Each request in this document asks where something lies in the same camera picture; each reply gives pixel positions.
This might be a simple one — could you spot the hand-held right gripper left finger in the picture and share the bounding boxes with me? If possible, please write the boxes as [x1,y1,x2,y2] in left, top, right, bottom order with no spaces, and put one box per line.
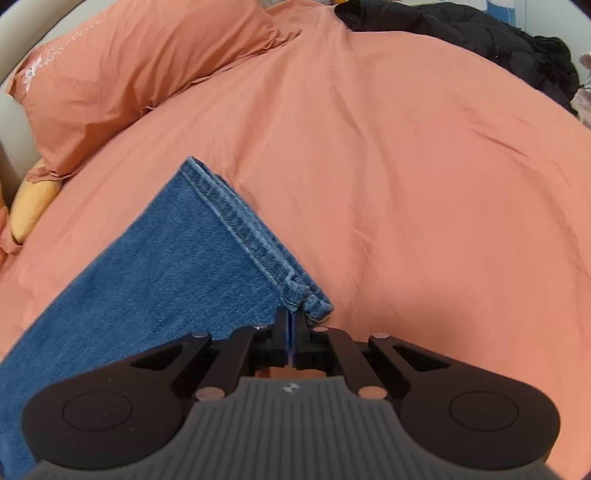
[129,305,291,402]

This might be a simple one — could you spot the blue denim pants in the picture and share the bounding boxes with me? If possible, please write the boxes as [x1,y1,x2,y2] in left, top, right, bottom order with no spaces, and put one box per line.
[0,157,334,480]

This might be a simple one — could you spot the yellow pillow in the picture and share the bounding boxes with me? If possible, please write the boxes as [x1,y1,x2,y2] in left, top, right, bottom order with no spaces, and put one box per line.
[9,159,63,245]

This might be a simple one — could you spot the orange bed cover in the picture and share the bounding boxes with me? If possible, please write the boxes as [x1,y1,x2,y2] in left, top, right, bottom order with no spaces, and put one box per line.
[0,0,591,480]

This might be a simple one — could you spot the blue and white object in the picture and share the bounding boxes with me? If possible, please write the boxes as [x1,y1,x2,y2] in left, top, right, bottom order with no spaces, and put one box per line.
[480,0,532,31]

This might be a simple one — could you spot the black quilted jacket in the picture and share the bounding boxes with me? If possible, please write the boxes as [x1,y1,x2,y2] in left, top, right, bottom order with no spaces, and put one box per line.
[335,0,580,115]

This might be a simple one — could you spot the pale pink cloth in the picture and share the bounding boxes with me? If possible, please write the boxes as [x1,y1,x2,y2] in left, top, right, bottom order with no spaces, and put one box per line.
[570,51,591,125]

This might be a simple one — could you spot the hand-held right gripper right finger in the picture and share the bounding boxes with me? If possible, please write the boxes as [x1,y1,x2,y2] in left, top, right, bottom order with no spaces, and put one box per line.
[291,309,452,401]

